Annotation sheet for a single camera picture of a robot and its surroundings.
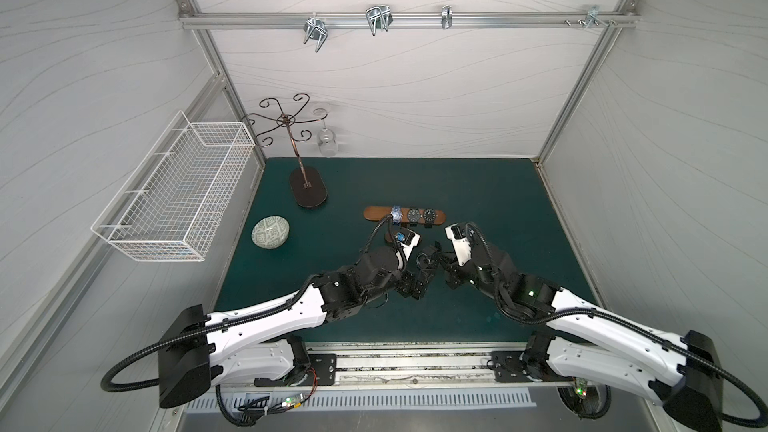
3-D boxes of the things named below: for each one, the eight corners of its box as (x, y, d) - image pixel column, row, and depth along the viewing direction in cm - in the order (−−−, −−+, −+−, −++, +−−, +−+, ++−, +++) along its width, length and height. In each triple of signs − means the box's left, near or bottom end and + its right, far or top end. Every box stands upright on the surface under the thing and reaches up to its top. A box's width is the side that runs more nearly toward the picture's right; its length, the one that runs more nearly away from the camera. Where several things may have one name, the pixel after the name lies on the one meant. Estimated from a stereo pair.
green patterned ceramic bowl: (251, 248, 95) (247, 242, 92) (260, 221, 102) (257, 215, 99) (285, 248, 95) (282, 242, 92) (292, 221, 102) (290, 215, 99)
